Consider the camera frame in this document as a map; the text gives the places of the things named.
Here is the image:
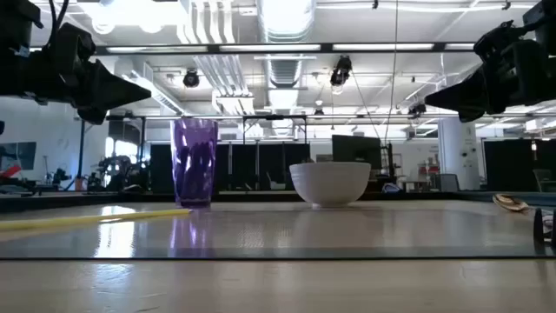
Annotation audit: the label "purple faceted plastic cup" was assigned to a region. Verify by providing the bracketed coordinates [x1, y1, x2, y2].
[169, 117, 219, 209]

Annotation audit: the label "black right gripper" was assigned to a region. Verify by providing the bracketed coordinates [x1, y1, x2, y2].
[424, 21, 556, 123]

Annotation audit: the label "black monitor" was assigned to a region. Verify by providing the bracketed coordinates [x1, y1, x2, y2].
[332, 134, 382, 165]

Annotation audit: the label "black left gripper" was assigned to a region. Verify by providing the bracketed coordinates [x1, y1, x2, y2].
[47, 22, 152, 126]

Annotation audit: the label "black hanging overhead camera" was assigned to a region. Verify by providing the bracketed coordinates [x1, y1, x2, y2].
[328, 55, 354, 87]

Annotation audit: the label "gold spoon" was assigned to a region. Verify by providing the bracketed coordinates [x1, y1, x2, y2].
[492, 193, 531, 214]

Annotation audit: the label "black partition panels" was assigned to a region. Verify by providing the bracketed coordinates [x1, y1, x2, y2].
[483, 138, 556, 193]
[149, 143, 312, 192]

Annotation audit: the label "yellow straw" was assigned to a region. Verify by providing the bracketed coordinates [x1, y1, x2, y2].
[0, 208, 192, 232]

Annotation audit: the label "black table edge rail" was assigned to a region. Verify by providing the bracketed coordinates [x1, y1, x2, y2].
[0, 190, 556, 214]

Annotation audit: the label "grey office chair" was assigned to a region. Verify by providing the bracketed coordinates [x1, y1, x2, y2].
[432, 173, 460, 193]

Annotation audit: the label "red and black machine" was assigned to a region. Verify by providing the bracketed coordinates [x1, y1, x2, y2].
[0, 163, 38, 196]

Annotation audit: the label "dark wall screen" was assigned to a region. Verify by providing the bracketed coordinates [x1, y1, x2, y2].
[0, 141, 37, 171]

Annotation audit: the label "grey table mat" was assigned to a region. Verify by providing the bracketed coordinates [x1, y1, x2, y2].
[0, 199, 556, 261]

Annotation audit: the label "silver ceiling air duct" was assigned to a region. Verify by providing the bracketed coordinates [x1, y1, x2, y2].
[255, 0, 318, 115]

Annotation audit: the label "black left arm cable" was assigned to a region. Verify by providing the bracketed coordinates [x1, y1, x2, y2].
[46, 0, 70, 47]

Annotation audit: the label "black overhead frame bar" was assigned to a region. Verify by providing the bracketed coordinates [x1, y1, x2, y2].
[94, 42, 479, 56]

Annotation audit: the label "white round column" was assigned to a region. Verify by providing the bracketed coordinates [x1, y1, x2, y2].
[437, 117, 481, 191]

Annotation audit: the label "white ribbed bowl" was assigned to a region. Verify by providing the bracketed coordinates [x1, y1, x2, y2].
[288, 162, 373, 209]

